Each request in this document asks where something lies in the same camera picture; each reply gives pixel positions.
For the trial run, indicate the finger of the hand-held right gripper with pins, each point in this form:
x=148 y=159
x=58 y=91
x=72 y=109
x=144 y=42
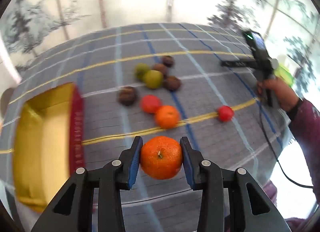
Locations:
x=237 y=63

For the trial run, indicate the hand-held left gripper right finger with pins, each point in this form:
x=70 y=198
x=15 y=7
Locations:
x=188 y=165

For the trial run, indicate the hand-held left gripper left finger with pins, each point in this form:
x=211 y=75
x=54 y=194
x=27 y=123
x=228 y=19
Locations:
x=132 y=164

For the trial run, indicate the orange mandarin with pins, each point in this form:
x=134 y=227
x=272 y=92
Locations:
x=161 y=158
x=167 y=117

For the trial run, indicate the red tomato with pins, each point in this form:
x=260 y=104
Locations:
x=225 y=113
x=150 y=103

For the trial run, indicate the brown mangosteen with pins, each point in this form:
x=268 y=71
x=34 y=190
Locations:
x=127 y=96
x=161 y=68
x=173 y=83
x=167 y=61

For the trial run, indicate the gold tray with red rim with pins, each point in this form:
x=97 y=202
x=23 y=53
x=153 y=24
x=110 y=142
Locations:
x=45 y=147

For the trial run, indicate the green tomato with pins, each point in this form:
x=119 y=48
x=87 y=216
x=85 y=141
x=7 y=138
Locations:
x=153 y=79
x=140 y=70

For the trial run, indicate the person's right forearm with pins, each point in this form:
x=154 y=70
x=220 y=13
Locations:
x=306 y=132

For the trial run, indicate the person's right hand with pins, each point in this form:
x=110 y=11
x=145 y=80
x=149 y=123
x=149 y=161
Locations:
x=282 y=92

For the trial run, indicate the grey plaid tablecloth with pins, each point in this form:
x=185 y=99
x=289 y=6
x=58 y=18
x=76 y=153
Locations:
x=212 y=147

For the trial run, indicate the green white plastic object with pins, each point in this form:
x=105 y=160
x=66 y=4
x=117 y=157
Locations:
x=285 y=74

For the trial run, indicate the grey round cushion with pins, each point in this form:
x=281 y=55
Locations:
x=7 y=99

